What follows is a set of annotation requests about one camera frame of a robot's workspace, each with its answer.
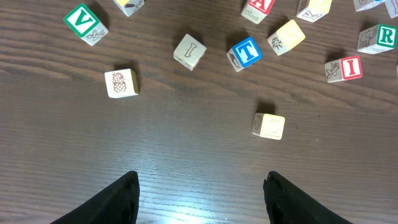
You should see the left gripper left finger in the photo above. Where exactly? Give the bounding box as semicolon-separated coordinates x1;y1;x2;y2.
52;170;140;224

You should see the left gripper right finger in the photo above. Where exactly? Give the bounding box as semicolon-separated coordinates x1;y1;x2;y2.
263;171;351;224

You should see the yellow C block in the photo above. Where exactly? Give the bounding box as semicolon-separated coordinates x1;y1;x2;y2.
252;113;285;140

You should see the green R block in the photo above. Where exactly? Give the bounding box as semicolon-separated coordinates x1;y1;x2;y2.
357;24;397;55

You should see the yellow O block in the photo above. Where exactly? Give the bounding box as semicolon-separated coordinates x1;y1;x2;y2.
297;0;332;22

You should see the pineapple picture block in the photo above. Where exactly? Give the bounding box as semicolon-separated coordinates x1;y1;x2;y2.
104;68;139;98

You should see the red I block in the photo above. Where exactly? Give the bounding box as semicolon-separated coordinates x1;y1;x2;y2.
325;55;363;83

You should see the blue T block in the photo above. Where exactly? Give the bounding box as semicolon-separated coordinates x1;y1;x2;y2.
226;37;262;72

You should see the tan block red side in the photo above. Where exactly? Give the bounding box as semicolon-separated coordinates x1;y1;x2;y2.
174;34;206;71

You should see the yellow S block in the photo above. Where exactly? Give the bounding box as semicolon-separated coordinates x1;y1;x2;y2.
267;19;306;56

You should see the green V block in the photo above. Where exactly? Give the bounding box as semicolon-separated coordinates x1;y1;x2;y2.
63;3;109;46

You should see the red A block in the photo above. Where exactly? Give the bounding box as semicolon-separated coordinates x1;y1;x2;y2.
241;0;275;24

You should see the yellow block left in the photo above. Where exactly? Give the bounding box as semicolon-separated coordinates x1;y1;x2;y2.
113;0;145;17

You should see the blue 2 block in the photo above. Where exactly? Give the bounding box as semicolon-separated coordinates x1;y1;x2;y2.
353;0;386;12

